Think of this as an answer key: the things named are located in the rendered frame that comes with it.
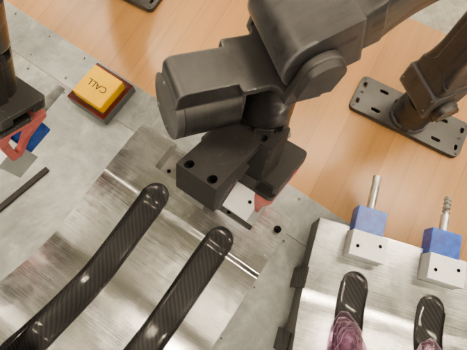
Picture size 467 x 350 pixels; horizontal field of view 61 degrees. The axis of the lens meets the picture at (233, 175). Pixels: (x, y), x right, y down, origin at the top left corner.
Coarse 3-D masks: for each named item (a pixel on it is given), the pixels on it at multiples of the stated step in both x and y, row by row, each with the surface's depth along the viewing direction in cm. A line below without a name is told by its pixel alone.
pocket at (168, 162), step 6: (174, 144) 57; (168, 150) 57; (174, 150) 58; (180, 150) 58; (168, 156) 58; (174, 156) 59; (180, 156) 59; (162, 162) 57; (168, 162) 59; (174, 162) 59; (162, 168) 58; (168, 168) 58; (174, 168) 58; (168, 174) 58; (174, 174) 58
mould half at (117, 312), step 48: (144, 144) 56; (96, 192) 55; (48, 240) 53; (96, 240) 53; (144, 240) 53; (192, 240) 53; (240, 240) 53; (0, 288) 48; (48, 288) 49; (144, 288) 51; (240, 288) 51; (0, 336) 45; (96, 336) 47; (192, 336) 50
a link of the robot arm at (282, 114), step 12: (252, 96) 34; (264, 96) 34; (276, 96) 33; (252, 108) 35; (264, 108) 35; (276, 108) 35; (288, 108) 35; (252, 120) 36; (264, 120) 36; (276, 120) 36; (288, 120) 37
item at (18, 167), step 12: (48, 96) 53; (48, 108) 53; (36, 132) 51; (48, 132) 53; (12, 144) 49; (36, 144) 52; (0, 156) 48; (24, 156) 51; (36, 156) 53; (0, 168) 48; (12, 168) 50; (24, 168) 53
